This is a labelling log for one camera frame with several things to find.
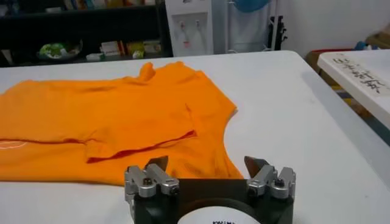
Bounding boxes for white water dispenser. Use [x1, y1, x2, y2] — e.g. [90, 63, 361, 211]
[164, 0, 214, 57]

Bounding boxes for white wire jug rack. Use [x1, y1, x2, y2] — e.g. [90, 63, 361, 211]
[225, 0, 278, 53]

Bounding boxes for black folded tripod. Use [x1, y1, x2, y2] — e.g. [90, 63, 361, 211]
[267, 15, 289, 51]

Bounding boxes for blue water jug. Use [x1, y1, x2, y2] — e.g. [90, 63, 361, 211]
[233, 0, 272, 13]

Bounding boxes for blue white bag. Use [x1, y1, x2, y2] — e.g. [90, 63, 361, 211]
[353, 41, 380, 51]

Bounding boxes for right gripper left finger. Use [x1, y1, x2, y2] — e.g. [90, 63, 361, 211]
[124, 155, 180, 203]

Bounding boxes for open cardboard box red rim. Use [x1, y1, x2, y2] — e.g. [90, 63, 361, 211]
[306, 48, 356, 74]

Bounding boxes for orange t-shirt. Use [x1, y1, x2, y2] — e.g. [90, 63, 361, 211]
[0, 60, 244, 186]

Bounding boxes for yellow green medicine box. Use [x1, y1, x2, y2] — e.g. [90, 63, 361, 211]
[126, 41, 146, 55]

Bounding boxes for white side table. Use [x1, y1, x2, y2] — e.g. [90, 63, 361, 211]
[316, 50, 390, 130]

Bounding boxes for red white medicine box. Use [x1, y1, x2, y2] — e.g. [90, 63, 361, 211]
[100, 41, 126, 56]

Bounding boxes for yellow white medicine box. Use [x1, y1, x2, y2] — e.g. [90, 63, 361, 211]
[143, 40, 161, 54]

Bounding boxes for bowl of green packets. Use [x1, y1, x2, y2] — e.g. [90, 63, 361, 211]
[36, 41, 83, 60]

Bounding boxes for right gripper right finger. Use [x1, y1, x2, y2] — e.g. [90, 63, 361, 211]
[243, 155, 297, 201]

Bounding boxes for black shelf unit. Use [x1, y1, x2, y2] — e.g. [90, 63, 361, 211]
[0, 0, 173, 66]

